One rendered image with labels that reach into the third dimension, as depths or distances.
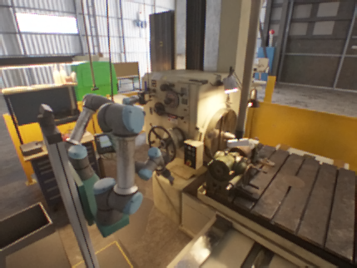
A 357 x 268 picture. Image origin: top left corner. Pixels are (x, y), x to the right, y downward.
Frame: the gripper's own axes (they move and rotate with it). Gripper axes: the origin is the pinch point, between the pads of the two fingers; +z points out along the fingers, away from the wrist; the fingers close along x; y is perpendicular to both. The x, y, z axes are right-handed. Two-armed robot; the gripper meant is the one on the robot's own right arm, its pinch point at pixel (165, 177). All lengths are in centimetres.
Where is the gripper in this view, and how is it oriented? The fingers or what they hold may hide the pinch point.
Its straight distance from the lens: 139.9
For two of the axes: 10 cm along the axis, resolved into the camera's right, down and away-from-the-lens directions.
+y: -6.5, 6.2, -4.4
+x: 7.4, 3.8, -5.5
